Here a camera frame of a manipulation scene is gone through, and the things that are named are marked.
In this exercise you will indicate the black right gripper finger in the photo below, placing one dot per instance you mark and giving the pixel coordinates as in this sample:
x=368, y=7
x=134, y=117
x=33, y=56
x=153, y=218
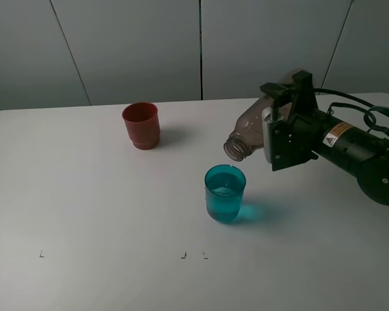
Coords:
x=279, y=93
x=303, y=104

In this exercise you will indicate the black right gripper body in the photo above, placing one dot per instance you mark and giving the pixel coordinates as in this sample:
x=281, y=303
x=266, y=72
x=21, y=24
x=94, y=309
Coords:
x=295, y=144

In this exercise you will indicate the brown transparent plastic bottle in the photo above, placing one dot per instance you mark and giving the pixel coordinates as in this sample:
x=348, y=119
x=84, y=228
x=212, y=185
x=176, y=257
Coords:
x=249, y=131

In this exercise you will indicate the teal transparent plastic cup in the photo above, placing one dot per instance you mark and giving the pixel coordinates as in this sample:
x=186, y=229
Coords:
x=224, y=186

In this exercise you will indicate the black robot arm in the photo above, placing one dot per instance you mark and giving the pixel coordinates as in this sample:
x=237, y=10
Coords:
x=353, y=141

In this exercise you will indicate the red plastic cup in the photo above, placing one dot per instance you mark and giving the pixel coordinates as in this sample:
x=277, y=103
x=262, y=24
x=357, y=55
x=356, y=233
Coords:
x=142, y=124

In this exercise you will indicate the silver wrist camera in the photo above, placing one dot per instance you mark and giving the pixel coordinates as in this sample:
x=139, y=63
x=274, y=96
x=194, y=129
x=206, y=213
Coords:
x=271, y=118

